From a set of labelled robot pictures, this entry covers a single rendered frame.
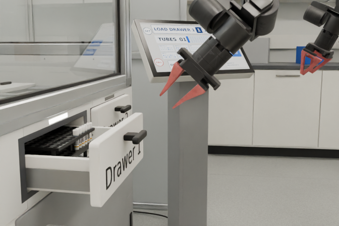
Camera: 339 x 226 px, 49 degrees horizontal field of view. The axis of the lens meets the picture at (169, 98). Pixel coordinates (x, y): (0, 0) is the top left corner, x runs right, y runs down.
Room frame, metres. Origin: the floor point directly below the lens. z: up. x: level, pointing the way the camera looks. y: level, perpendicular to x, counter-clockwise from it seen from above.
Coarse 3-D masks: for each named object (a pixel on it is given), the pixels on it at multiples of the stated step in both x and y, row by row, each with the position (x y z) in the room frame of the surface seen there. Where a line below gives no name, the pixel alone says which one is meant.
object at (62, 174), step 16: (96, 128) 0.86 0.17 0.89; (32, 160) 0.63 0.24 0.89; (48, 160) 0.62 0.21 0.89; (64, 160) 0.62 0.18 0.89; (80, 160) 0.61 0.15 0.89; (32, 176) 0.62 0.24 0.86; (48, 176) 0.62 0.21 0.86; (64, 176) 0.61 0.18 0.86; (80, 176) 0.61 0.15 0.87; (80, 192) 0.61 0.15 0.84
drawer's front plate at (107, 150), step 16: (112, 128) 0.70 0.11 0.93; (128, 128) 0.75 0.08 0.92; (96, 144) 0.59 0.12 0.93; (112, 144) 0.65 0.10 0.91; (128, 144) 0.75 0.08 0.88; (96, 160) 0.59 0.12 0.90; (112, 160) 0.65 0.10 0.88; (128, 160) 0.75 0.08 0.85; (96, 176) 0.59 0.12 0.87; (112, 176) 0.65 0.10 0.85; (96, 192) 0.59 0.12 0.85; (112, 192) 0.65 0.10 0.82
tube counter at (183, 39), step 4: (180, 36) 1.70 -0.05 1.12; (184, 36) 1.71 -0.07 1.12; (188, 36) 1.72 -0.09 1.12; (192, 36) 1.73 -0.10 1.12; (196, 36) 1.74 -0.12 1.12; (200, 36) 1.75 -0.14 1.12; (204, 36) 1.76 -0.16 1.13; (208, 36) 1.78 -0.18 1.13; (180, 40) 1.69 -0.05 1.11; (184, 40) 1.70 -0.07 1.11; (188, 40) 1.71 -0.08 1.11; (192, 40) 1.72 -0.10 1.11; (196, 40) 1.73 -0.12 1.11; (200, 40) 1.74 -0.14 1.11; (204, 40) 1.75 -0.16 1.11
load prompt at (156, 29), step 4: (152, 28) 1.67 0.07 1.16; (156, 28) 1.68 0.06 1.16; (160, 28) 1.69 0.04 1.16; (164, 28) 1.70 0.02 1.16; (168, 28) 1.71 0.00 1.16; (172, 28) 1.72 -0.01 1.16; (176, 28) 1.73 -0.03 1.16; (180, 28) 1.74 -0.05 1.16; (184, 28) 1.75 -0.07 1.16; (188, 28) 1.76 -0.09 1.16; (192, 28) 1.77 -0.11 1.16; (196, 28) 1.78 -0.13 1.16; (200, 28) 1.79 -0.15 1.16; (156, 32) 1.66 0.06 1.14; (160, 32) 1.67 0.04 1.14; (164, 32) 1.68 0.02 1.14; (168, 32) 1.69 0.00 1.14; (172, 32) 1.70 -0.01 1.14; (176, 32) 1.71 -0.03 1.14; (180, 32) 1.72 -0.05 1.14; (184, 32) 1.73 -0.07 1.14; (188, 32) 1.74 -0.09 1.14; (192, 32) 1.75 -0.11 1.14; (196, 32) 1.76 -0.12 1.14; (200, 32) 1.77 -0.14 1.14; (204, 32) 1.78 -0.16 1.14
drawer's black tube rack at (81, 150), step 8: (56, 128) 0.83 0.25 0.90; (64, 128) 0.83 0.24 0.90; (72, 128) 0.82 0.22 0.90; (40, 136) 0.76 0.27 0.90; (48, 136) 0.75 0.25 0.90; (56, 136) 0.75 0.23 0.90; (64, 136) 0.75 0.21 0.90; (72, 136) 0.75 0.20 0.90; (24, 144) 0.68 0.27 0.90; (32, 144) 0.68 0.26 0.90; (40, 144) 0.69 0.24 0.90; (48, 144) 0.69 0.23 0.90; (72, 144) 0.75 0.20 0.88; (88, 144) 0.79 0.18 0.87; (32, 152) 0.73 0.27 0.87; (40, 152) 0.73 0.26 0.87; (48, 152) 0.73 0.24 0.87; (56, 152) 0.73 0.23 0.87; (64, 152) 0.73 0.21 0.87; (72, 152) 0.73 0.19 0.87; (80, 152) 0.75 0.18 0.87
